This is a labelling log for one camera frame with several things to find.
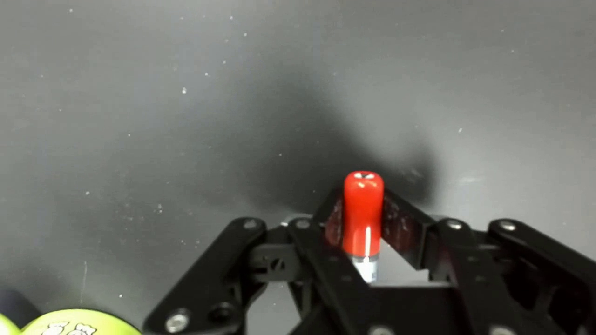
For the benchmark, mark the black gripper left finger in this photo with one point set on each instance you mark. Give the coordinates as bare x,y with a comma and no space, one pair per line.
210,280

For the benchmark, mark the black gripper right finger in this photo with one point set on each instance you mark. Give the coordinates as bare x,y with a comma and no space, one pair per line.
495,272

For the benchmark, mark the black marker with red cap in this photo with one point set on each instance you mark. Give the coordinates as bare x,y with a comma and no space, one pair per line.
361,211

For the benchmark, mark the yellow-green printed mug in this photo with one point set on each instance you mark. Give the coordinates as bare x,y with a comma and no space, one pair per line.
80,325

